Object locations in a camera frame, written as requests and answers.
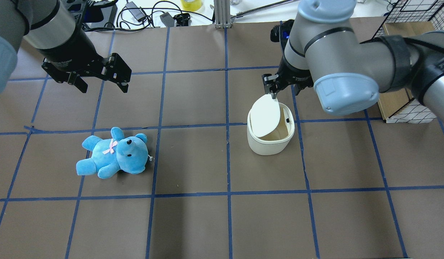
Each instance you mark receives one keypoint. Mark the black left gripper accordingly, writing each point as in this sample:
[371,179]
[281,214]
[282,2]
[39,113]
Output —
[70,51]

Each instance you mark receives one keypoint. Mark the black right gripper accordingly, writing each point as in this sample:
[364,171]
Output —
[293,76]

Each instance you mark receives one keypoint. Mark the white trash can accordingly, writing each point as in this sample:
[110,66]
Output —
[270,126]

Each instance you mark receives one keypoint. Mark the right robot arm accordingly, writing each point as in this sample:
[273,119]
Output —
[322,52]

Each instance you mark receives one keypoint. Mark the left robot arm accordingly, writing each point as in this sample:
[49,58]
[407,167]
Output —
[57,30]

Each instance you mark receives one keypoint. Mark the blue teddy bear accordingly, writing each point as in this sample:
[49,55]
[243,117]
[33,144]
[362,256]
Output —
[119,153]

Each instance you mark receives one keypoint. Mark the yellow tape roll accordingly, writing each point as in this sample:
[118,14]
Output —
[191,5]

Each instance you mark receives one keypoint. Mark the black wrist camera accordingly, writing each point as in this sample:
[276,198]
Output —
[280,33]

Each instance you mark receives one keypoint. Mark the aluminium frame post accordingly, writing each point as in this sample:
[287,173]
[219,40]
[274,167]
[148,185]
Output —
[222,14]

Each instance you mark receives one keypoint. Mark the wire mesh basket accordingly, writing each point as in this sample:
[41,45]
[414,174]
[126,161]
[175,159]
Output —
[422,56]

